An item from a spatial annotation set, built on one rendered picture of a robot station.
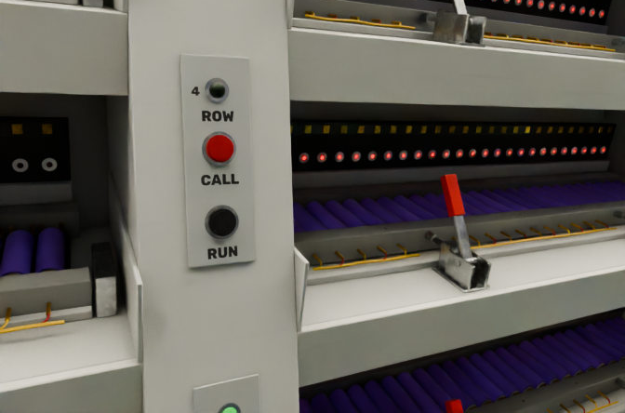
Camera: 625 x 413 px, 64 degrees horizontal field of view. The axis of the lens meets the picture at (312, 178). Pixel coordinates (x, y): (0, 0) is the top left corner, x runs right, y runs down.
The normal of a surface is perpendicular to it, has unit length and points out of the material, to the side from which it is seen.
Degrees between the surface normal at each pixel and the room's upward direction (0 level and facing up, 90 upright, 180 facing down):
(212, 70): 90
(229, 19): 90
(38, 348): 18
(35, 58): 108
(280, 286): 90
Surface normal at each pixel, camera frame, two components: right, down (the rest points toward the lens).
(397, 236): 0.43, 0.33
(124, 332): 0.11, -0.94
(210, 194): 0.44, 0.02
